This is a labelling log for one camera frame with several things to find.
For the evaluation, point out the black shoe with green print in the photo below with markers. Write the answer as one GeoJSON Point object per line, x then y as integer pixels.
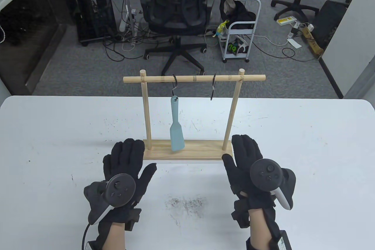
{"type": "Point", "coordinates": [233, 47]}

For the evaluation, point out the wooden hanging rack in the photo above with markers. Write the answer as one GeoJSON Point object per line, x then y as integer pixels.
{"type": "Point", "coordinates": [199, 151]}

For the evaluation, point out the person's left forearm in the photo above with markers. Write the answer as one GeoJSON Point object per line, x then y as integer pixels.
{"type": "Point", "coordinates": [115, 236]}

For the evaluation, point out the black mesh office chair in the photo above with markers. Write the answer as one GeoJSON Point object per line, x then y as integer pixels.
{"type": "Point", "coordinates": [175, 3]}

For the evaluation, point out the black labelled forearm box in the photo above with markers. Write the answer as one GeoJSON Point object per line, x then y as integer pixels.
{"type": "Point", "coordinates": [285, 242]}
{"type": "Point", "coordinates": [93, 246]}

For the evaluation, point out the white paper sheet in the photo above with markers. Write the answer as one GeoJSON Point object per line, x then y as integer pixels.
{"type": "Point", "coordinates": [294, 43]}

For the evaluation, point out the black computer tower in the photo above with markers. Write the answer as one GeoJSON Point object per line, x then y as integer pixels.
{"type": "Point", "coordinates": [93, 12]}

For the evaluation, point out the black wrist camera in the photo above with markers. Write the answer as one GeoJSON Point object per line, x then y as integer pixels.
{"type": "Point", "coordinates": [240, 216]}
{"type": "Point", "coordinates": [133, 217]}

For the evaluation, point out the person's right hand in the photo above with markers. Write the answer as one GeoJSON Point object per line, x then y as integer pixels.
{"type": "Point", "coordinates": [244, 156]}

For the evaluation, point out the dark grey handheld controller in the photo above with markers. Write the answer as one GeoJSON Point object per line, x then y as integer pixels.
{"type": "Point", "coordinates": [120, 190]}
{"type": "Point", "coordinates": [265, 173]}

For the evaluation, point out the yellow green toy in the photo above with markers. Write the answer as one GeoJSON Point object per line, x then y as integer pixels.
{"type": "Point", "coordinates": [221, 28]}

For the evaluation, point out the black computer case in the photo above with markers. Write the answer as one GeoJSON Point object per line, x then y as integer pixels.
{"type": "Point", "coordinates": [329, 24]}

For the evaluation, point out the person's right forearm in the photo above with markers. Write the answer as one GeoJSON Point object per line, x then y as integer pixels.
{"type": "Point", "coordinates": [257, 229]}

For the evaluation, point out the teal dessert spatula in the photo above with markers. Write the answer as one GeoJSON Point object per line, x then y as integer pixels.
{"type": "Point", "coordinates": [177, 138]}

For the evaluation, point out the white yellow-label power strip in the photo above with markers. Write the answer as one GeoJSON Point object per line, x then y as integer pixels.
{"type": "Point", "coordinates": [285, 20]}

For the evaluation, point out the person's left hand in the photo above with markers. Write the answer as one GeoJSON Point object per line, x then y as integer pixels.
{"type": "Point", "coordinates": [126, 159]}

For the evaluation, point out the white plug adapter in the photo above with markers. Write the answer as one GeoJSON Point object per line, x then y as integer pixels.
{"type": "Point", "coordinates": [310, 27]}

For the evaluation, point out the white rolling cart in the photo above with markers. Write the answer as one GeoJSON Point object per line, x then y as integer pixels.
{"type": "Point", "coordinates": [240, 25]}

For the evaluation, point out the black bag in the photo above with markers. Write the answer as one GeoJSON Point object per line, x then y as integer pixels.
{"type": "Point", "coordinates": [243, 12]}

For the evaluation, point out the black metal s-hook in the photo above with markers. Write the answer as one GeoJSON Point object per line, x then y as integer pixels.
{"type": "Point", "coordinates": [214, 81]}
{"type": "Point", "coordinates": [175, 78]}

